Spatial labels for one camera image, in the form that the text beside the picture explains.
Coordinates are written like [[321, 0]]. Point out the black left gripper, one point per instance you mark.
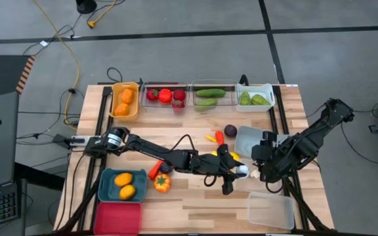
[[222, 167]]

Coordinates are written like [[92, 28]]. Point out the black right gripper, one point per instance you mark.
[[271, 155]]

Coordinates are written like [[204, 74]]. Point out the long yellow squash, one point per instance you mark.
[[214, 153]]

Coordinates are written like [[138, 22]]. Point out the red toy chili pepper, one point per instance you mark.
[[219, 137]]

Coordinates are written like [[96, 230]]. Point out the small yellow chili pepper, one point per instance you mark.
[[210, 138]]

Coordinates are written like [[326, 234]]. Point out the green chayote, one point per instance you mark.
[[260, 100]]

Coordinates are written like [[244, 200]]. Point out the orange tomato with green stem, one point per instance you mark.
[[162, 183]]

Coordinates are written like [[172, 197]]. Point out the light green cucumber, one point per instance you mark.
[[205, 103]]

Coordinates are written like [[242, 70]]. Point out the small red toy pepper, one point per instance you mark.
[[154, 170]]

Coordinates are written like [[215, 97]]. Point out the dark green cucumber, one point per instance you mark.
[[210, 93]]

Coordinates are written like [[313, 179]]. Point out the bright red orange tomato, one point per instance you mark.
[[165, 96]]

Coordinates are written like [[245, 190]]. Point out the yellow orange mango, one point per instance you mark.
[[127, 192]]

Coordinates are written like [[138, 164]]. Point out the yellow toy lemon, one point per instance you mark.
[[123, 179]]

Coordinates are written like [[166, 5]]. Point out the orange lumpy potato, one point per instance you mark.
[[121, 109], [127, 96]]

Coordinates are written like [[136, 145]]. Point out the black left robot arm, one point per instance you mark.
[[156, 150]]

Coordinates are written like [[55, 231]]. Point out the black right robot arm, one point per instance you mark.
[[313, 137]]

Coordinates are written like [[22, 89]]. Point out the frosted grey plastic bin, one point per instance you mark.
[[246, 137]]

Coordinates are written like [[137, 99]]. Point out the white plastic basket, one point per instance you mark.
[[267, 90]]

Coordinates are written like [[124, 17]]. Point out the teal plastic basket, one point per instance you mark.
[[139, 173]]

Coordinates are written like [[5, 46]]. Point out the red plastic basket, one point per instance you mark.
[[117, 218]]

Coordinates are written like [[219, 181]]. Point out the yellow plastic basket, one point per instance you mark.
[[117, 95]]

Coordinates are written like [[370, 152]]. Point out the black power plug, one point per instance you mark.
[[71, 90]]

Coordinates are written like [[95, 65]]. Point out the black round stand base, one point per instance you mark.
[[86, 6]]

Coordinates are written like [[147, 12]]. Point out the grey desk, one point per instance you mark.
[[2, 154]]

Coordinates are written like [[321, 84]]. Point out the black mat orange striped edge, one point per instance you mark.
[[5, 75]]

